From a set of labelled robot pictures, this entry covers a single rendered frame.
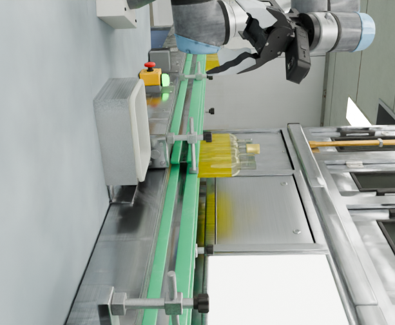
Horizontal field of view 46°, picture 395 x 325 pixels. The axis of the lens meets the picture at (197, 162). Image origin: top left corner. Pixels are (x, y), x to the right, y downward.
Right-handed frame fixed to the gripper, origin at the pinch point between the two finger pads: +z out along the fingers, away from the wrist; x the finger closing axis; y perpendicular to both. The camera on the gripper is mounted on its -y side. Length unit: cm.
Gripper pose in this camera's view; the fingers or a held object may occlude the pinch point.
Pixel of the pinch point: (220, 42)
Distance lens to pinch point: 79.2
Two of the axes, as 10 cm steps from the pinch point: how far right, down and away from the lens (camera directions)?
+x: 2.9, -6.2, -7.3
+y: -3.9, -7.7, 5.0
